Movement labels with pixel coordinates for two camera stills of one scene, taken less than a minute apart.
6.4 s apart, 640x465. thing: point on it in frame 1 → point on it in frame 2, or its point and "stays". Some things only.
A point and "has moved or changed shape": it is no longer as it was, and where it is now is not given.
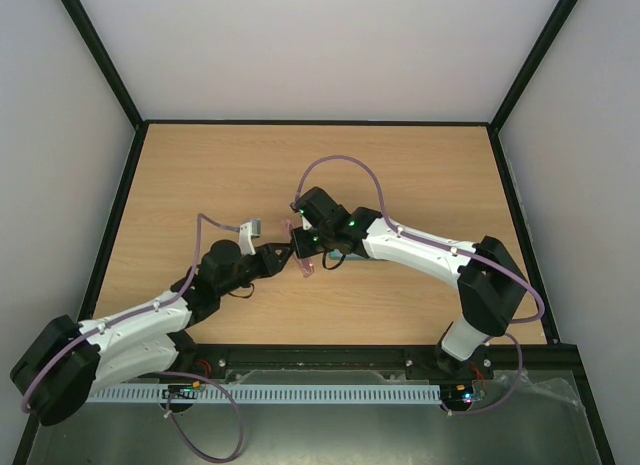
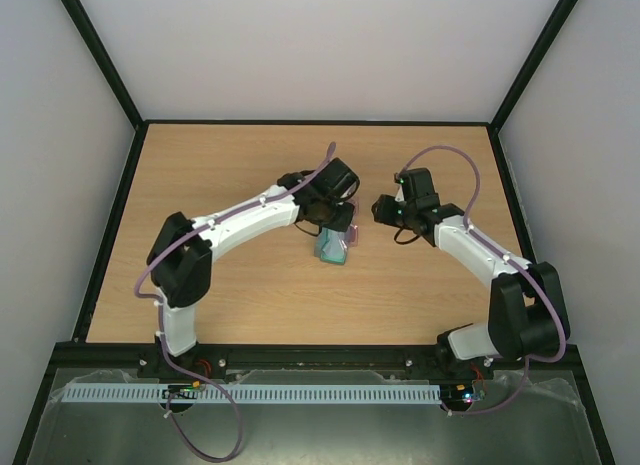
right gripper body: [301, 243] → [382, 210]
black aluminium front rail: [208, 359] stays
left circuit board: [182, 391] stays
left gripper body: [242, 279] → [332, 220]
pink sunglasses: [304, 263] has moved or changed shape
